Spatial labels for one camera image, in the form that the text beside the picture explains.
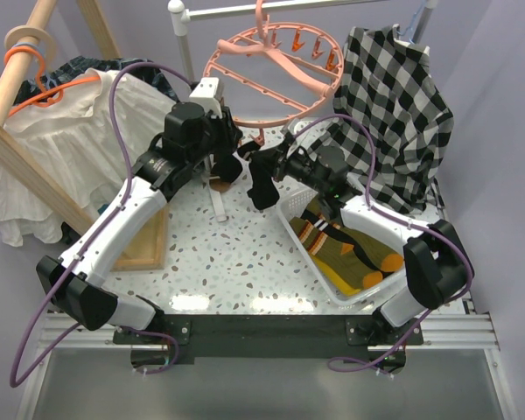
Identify black white checkered shirt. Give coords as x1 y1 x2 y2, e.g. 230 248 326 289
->
309 26 454 214

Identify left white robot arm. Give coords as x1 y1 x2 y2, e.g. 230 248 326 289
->
37 102 242 343

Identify white blouse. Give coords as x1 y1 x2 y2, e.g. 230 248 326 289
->
0 67 178 247

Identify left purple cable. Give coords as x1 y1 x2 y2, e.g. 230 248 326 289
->
9 60 198 389

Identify yellow sock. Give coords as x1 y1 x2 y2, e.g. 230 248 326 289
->
311 255 362 297

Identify orange clothes hanger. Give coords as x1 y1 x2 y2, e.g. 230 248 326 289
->
3 43 101 117

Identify pink round clip hanger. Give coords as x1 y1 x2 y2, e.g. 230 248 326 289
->
203 1 344 130

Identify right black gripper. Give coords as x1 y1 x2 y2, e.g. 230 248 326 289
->
252 138 327 194

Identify black striped sock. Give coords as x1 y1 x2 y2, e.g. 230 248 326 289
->
211 141 261 183
248 152 279 210

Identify blue clothes hanger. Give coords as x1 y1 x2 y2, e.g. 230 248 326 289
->
396 0 429 43

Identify dark patterned garment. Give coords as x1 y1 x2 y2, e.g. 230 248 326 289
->
12 56 189 110

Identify olive orange sock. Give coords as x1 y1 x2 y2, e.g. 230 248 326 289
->
298 211 404 290
290 217 363 291

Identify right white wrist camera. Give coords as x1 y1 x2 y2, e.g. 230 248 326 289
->
281 119 305 156

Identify teal cloth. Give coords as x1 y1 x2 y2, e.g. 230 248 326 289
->
96 204 113 223

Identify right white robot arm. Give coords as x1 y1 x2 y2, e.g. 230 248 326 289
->
248 135 474 344

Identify white metal clothes rail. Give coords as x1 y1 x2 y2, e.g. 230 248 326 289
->
166 0 438 224

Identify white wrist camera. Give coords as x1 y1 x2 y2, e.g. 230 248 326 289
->
281 119 305 156
189 77 223 119

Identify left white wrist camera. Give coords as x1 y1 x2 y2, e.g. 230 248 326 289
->
189 77 223 119

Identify wooden clothes rack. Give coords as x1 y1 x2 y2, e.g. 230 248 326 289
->
0 0 167 272

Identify white plastic basket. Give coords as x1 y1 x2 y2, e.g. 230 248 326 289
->
276 188 406 306

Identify brown striped sock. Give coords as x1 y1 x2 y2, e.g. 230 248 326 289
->
209 178 232 193

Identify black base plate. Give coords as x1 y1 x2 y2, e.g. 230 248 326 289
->
113 314 424 368

